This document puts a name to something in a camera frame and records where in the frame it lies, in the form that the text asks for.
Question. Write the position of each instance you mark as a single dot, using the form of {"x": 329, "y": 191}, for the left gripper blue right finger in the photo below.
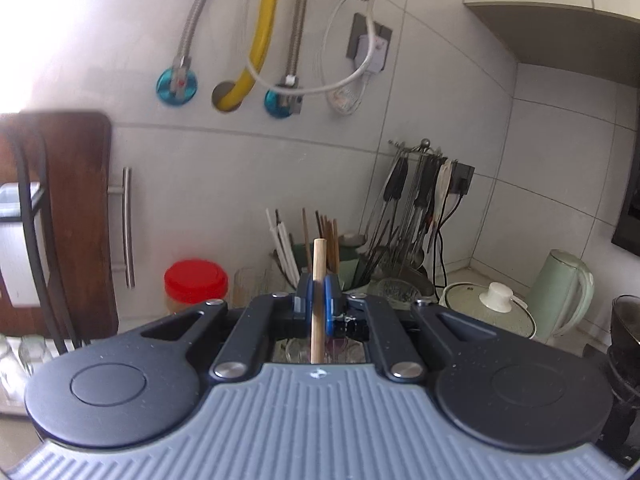
{"x": 334, "y": 304}

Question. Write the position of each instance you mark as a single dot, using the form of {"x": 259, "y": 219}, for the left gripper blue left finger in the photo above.
{"x": 303, "y": 301}

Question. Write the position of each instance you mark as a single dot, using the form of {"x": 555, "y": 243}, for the light wooden chopstick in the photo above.
{"x": 318, "y": 317}

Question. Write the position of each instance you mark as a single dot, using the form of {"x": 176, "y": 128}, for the green chopstick holder caddy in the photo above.
{"x": 351, "y": 267}

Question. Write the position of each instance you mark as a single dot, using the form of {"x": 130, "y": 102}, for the hanging utensil rack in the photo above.
{"x": 404, "y": 212}

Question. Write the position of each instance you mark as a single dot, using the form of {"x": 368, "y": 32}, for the red lid plastic jar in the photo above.
{"x": 192, "y": 281}

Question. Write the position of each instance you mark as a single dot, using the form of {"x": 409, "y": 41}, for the white electric cooking pot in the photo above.
{"x": 494, "y": 304}

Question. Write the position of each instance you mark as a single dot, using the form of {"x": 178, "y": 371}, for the pale green electric kettle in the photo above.
{"x": 561, "y": 295}

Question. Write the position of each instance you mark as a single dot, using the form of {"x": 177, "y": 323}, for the dark wooden cutting board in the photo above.
{"x": 78, "y": 146}

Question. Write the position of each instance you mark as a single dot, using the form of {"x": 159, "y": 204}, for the steel cabinet handle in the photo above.
{"x": 124, "y": 192}

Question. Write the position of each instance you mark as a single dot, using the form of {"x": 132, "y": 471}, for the black wall socket strip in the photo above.
{"x": 461, "y": 178}

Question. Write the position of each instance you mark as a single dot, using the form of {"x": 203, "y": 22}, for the white plug with cable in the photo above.
{"x": 284, "y": 99}

